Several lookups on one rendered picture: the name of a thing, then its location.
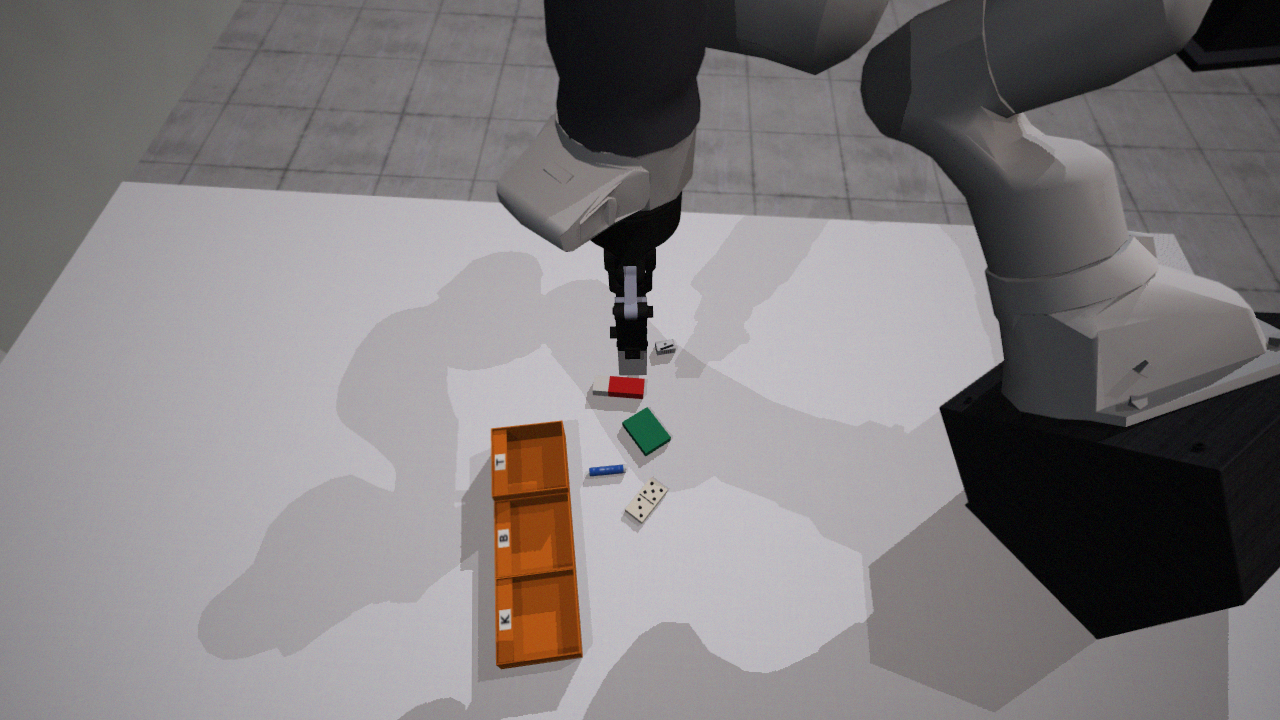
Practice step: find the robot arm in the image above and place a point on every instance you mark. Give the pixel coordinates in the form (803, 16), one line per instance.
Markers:
(1091, 328)

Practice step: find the white domino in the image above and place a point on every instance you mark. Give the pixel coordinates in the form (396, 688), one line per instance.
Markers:
(646, 500)

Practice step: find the red and white eraser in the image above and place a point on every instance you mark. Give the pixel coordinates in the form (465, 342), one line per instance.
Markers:
(623, 387)

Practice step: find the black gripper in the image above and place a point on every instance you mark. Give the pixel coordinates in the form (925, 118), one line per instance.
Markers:
(629, 250)

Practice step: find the orange three-compartment bin rack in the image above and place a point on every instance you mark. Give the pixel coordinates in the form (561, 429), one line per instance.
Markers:
(537, 615)

